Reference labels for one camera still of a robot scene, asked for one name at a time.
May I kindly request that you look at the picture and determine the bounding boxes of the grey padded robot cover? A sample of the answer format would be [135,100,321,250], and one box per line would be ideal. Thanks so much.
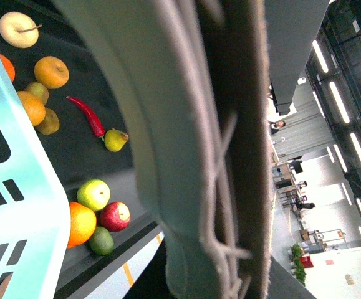
[55,1,272,298]

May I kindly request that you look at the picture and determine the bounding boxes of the small orange tangerine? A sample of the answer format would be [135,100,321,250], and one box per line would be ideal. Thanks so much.
[0,54,16,82]

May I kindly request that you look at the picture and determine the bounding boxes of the brown kiwi fruit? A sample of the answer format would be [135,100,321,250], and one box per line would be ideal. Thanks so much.
[36,108,60,135]

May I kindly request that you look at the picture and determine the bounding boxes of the round orange middle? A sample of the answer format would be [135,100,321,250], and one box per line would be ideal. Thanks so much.
[17,91,46,127]

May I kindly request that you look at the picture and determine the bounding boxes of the green apple front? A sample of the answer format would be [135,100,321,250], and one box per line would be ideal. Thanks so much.
[77,179,111,212]

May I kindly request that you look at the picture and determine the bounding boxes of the teal plastic basket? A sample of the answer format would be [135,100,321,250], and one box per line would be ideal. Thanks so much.
[0,61,70,298]

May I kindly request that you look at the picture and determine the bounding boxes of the yellow green pear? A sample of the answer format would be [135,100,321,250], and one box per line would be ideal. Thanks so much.
[104,128,129,152]

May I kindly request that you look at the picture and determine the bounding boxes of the red apple front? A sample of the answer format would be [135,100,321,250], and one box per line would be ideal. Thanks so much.
[99,201,131,232]

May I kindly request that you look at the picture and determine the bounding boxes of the large orange front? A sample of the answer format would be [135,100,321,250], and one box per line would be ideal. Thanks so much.
[67,202,97,249]

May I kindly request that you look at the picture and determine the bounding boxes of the white pear with stem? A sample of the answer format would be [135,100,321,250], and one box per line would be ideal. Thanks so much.
[0,11,42,49]

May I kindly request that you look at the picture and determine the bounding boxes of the red chili pepper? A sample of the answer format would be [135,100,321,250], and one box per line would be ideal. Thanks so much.
[66,96,105,138]

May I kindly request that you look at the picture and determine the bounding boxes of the green avocado front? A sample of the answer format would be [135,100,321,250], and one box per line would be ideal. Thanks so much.
[89,226,114,256]

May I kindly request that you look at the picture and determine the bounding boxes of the golden yellow pear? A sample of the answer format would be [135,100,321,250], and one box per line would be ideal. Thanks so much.
[34,56,70,89]

